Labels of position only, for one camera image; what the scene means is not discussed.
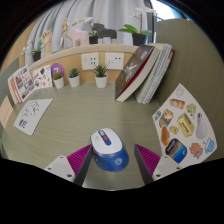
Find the red-edged photo magazine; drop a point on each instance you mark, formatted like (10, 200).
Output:
(25, 83)

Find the wooden mannequin figure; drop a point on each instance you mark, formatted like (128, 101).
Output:
(65, 31)

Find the black cover book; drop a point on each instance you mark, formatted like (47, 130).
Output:
(133, 70)

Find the beige card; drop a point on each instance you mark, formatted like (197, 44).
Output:
(6, 111)

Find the black horse figure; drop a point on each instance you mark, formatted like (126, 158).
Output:
(106, 33)

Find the white mouse pad with drawing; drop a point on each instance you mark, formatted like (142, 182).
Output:
(31, 115)

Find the white sticker sheet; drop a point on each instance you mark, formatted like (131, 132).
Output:
(42, 76)

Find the white orchid in black pot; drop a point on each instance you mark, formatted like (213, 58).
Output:
(93, 40)

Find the blue and white computer mouse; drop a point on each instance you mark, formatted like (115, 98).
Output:
(108, 150)

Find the small white orchid black pot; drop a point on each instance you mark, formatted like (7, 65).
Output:
(36, 56)

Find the food picture card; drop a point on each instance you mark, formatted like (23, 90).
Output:
(183, 126)

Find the window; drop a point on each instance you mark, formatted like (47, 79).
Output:
(163, 10)

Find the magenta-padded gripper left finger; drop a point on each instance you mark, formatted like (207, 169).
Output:
(58, 166)

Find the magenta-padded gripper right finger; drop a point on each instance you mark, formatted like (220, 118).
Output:
(166, 165)

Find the green desk partition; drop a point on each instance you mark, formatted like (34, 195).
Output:
(8, 71)
(200, 60)

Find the white wall socket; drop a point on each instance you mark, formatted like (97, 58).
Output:
(90, 61)
(114, 61)

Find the small plant in white pot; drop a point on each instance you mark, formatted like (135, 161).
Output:
(59, 82)
(101, 81)
(74, 81)

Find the pink horse figure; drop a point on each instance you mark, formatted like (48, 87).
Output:
(80, 37)

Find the grey curtain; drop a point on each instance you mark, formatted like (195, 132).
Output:
(110, 13)

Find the wooden desk ledge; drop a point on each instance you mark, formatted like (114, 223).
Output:
(73, 50)

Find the grey striped book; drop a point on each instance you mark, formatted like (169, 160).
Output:
(163, 71)

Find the large white orchid black pot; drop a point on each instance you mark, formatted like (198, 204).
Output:
(139, 39)

